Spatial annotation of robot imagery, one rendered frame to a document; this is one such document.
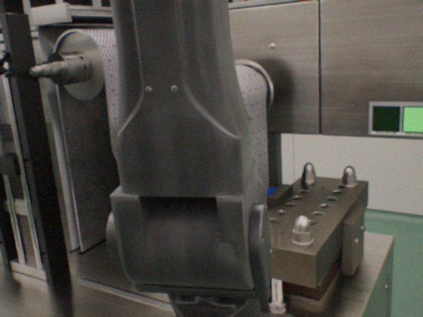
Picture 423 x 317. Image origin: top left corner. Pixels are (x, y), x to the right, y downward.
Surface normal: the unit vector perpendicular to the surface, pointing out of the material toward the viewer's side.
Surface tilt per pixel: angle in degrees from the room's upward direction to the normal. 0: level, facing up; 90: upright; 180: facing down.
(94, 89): 90
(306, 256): 90
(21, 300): 0
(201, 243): 75
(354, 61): 90
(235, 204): 94
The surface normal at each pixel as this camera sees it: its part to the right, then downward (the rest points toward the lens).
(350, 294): -0.07, -0.96
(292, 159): -0.51, 0.25
